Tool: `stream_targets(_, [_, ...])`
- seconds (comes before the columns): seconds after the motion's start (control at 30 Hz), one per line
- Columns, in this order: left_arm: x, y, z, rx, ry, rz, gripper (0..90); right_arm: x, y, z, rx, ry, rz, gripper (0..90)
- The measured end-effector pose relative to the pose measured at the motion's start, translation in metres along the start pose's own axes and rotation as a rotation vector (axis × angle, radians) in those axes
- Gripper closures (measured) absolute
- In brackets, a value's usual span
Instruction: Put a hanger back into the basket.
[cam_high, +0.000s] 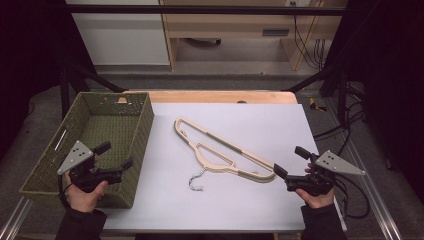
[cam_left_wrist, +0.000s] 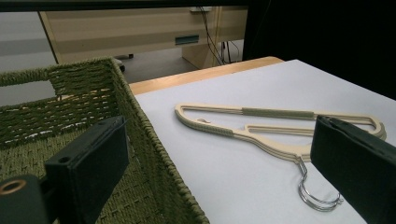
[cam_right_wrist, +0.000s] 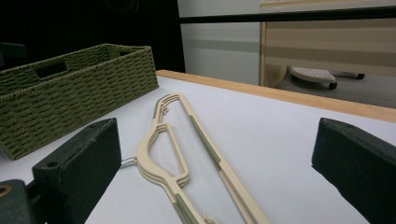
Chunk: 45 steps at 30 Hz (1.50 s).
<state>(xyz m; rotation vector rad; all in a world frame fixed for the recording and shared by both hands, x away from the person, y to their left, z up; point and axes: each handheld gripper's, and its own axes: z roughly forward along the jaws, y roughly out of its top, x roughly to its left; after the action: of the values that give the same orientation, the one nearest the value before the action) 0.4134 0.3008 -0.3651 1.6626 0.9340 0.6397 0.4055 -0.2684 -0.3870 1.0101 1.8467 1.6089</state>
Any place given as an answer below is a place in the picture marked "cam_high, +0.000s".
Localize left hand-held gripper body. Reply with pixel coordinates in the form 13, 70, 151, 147
57, 139, 124, 194

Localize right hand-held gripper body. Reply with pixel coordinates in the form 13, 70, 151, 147
284, 149, 367, 197

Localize green woven basket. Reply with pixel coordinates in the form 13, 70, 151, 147
19, 91, 155, 210

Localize person's right hand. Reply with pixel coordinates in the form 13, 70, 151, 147
295, 188, 336, 209

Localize person's left hand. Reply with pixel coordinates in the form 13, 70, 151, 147
63, 172, 110, 214

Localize white table board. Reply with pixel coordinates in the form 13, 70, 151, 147
101, 102, 348, 233

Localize yellow and black tool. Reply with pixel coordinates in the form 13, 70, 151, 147
308, 97, 328, 113

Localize black metal stand legs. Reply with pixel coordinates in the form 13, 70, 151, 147
59, 64, 126, 120
283, 64, 350, 125

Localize white cabinet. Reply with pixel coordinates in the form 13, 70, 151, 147
65, 0, 171, 67

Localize light wooden desk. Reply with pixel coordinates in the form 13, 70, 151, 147
159, 0, 348, 72

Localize black floor cables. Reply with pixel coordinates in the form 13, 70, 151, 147
313, 99, 366, 158

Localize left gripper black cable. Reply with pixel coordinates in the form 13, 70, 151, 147
57, 174, 73, 208

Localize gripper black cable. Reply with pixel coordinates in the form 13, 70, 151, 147
57, 174, 73, 208
333, 173, 371, 220

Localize aluminium rail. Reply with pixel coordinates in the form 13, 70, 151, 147
0, 196, 33, 240
324, 96, 403, 240

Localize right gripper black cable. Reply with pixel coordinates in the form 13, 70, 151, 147
333, 173, 371, 220

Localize black hanging cables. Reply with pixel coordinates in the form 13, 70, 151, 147
289, 1, 326, 71

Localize black horizontal frame bar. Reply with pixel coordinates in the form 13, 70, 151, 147
66, 4, 348, 17

